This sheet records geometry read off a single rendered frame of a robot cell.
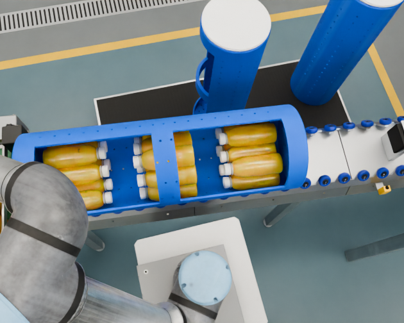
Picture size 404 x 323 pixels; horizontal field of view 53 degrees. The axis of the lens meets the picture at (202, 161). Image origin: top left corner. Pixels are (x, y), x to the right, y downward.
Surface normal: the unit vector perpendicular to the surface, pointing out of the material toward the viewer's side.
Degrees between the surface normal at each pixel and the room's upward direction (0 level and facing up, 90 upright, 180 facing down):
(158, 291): 1
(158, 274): 1
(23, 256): 7
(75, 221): 56
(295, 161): 39
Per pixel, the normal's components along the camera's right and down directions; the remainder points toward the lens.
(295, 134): 0.07, -0.25
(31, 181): -0.18, -0.67
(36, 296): 0.70, 0.05
